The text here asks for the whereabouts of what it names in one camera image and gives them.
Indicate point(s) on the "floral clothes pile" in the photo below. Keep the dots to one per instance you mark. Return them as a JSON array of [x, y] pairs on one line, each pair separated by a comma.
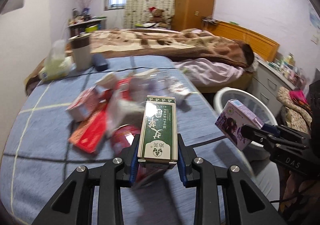
[[295, 116]]

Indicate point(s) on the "white printed packet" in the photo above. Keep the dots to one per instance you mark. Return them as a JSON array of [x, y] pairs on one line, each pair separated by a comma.
[[175, 88]]

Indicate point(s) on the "cluttered side shelf desk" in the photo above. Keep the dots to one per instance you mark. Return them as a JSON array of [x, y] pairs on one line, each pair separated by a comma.
[[83, 22]]

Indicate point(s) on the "green white medicine box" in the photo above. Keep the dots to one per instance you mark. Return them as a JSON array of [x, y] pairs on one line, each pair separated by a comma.
[[158, 143]]

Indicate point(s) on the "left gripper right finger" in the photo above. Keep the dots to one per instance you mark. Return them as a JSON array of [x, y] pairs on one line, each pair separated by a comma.
[[223, 195]]

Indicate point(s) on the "small dark red box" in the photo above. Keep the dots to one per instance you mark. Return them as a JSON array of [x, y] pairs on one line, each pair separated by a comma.
[[85, 104]]

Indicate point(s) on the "grey drawer cabinet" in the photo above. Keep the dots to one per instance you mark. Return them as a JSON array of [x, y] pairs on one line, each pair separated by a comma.
[[265, 85]]

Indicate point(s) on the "purple grape juice carton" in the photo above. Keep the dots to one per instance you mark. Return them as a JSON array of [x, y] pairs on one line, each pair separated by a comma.
[[231, 120]]

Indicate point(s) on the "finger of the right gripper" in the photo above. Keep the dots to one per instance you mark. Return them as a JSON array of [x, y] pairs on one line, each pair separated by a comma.
[[277, 128], [254, 134]]

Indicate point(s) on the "dark blue glasses case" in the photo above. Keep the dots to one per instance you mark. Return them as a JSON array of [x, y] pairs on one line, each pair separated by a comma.
[[99, 62]]

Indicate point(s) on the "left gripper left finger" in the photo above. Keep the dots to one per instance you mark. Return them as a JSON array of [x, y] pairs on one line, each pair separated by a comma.
[[72, 203]]

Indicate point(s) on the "red tablets box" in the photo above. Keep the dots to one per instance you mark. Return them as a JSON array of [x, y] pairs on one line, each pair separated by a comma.
[[89, 134]]

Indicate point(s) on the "teddy bear with red hat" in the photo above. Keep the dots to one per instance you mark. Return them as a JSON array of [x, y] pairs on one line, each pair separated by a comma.
[[157, 17]]

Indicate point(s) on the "brown patterned blanket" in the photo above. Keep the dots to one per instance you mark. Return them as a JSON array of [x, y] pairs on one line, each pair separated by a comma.
[[177, 46]]

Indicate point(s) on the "blue plaid table cloth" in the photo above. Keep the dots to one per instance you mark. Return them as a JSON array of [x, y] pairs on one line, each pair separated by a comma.
[[38, 157]]

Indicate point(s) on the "tissue pack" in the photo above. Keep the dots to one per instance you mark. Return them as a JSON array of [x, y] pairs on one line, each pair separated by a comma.
[[56, 64]]

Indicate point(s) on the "white mesh trash bin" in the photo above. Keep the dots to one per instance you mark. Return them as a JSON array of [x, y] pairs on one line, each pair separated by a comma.
[[251, 102]]

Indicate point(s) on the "brown white tumbler cup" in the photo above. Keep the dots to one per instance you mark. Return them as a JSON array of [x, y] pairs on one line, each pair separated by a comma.
[[81, 50]]

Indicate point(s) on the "orange wooden headboard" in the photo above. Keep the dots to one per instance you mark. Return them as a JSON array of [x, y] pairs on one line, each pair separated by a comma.
[[263, 46]]

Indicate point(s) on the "person's right hand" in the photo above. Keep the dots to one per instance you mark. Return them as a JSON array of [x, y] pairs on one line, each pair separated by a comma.
[[300, 200]]

